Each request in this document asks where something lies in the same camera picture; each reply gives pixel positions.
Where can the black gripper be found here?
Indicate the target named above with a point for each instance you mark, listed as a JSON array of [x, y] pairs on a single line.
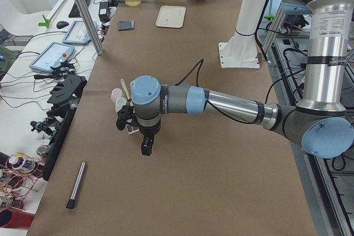
[[149, 131]]

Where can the cream rabbit tray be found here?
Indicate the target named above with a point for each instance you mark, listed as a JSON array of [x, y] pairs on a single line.
[[171, 17]]

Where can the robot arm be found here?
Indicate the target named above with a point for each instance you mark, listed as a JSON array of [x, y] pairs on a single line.
[[316, 123]]

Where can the cream white cup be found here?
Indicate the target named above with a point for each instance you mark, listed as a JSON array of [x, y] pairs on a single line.
[[120, 102]]

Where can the pink cup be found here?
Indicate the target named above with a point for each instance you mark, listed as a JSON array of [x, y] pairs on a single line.
[[116, 94]]

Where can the grey folded cloth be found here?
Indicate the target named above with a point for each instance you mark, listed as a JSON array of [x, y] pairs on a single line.
[[124, 25]]

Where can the near teach pendant tablet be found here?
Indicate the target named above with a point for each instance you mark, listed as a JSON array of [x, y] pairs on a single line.
[[52, 57]]

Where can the teach pendant tablet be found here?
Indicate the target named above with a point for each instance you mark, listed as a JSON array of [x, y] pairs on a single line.
[[52, 57], [77, 34]]

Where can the far teach pendant tablet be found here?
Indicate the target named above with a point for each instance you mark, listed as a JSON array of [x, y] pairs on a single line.
[[77, 34]]

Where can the black computer mouse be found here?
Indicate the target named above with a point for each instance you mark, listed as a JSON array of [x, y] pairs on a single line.
[[62, 24]]

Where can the wooden rack handle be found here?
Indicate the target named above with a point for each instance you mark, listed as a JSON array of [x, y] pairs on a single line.
[[127, 93]]

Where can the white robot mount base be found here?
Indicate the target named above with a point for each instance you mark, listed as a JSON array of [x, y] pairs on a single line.
[[241, 50]]

